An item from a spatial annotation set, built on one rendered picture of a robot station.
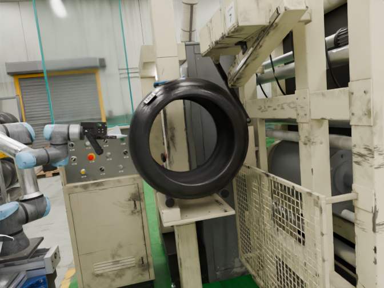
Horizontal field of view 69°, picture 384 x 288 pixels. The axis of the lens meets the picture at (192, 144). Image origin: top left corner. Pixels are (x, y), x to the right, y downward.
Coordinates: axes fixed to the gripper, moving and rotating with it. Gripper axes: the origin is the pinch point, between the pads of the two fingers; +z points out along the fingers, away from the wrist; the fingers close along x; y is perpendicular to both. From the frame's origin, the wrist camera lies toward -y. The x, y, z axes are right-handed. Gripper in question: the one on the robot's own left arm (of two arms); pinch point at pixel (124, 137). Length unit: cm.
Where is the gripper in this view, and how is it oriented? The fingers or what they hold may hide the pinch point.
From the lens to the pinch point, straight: 140.4
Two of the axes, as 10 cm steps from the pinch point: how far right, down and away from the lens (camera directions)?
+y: 0.2, -10.0, -1.0
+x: -2.1, -1.0, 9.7
